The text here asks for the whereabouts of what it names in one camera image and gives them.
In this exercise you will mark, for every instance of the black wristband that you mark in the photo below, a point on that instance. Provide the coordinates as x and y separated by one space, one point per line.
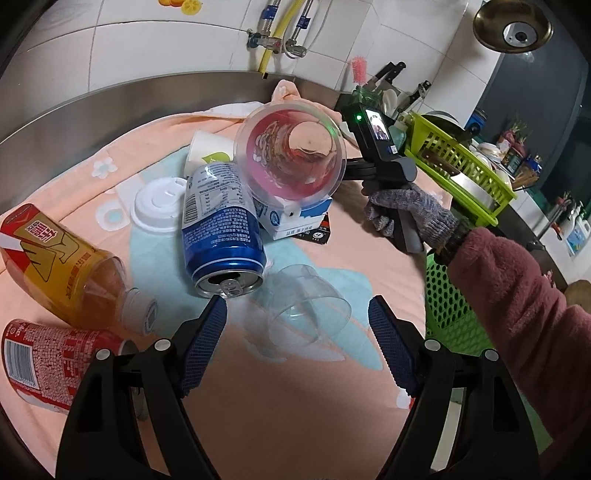
452 244

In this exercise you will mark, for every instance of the white paper cup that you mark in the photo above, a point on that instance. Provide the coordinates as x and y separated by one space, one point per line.
207 147

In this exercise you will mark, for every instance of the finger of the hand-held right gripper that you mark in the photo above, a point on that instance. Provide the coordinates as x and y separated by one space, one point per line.
356 169

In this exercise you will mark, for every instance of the stack of white dishes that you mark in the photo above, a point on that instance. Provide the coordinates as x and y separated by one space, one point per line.
491 159

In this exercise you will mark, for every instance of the blue jar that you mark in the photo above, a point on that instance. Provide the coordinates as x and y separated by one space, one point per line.
475 122

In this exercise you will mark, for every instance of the cluster of condiment bottles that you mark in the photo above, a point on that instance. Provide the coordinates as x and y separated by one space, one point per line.
521 159

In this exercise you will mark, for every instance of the lime green dish rack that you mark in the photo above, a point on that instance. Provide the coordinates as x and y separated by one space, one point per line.
461 161

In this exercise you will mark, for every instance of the peach printed towel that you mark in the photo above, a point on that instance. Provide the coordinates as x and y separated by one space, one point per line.
286 438

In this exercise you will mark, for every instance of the person's right forearm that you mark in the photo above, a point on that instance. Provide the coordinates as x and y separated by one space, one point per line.
512 304

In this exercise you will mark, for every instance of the yellow tea bottle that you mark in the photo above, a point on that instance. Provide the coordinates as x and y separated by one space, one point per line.
55 258

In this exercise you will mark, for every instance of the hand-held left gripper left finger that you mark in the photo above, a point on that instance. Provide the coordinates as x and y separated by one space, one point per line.
203 344

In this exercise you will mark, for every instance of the person's right hand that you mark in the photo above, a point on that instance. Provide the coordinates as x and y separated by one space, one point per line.
429 212

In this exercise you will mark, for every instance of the red can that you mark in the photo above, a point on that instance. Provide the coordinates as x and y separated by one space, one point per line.
46 364

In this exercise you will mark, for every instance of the metal water valve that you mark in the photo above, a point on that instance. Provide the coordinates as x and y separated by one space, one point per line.
261 41
295 48

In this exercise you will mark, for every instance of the citrus fruit wall sticker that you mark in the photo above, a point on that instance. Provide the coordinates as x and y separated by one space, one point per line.
182 4

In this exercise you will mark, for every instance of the blue white detergent bottle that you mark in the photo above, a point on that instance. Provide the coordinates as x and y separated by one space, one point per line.
577 237

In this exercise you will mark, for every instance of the blue white milk carton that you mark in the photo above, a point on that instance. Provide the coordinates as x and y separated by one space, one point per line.
295 222

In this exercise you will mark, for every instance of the blue can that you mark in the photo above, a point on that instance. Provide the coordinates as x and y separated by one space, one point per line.
217 221

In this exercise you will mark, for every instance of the clear plastic bowl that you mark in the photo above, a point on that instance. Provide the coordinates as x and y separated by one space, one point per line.
286 152

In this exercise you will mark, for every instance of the pink bottle brush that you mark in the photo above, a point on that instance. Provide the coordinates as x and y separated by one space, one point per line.
358 69

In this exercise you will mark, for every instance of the green mesh basket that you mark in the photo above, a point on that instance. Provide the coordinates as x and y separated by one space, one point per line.
448 314

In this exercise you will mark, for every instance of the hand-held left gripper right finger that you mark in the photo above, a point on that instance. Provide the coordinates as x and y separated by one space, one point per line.
392 344

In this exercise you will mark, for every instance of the clear plastic cup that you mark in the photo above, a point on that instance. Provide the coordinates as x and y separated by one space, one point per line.
309 300

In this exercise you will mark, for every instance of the white plastic cup lid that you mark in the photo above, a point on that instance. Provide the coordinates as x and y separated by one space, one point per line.
157 207

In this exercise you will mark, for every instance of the small black box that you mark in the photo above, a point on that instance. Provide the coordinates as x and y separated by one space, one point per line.
319 236

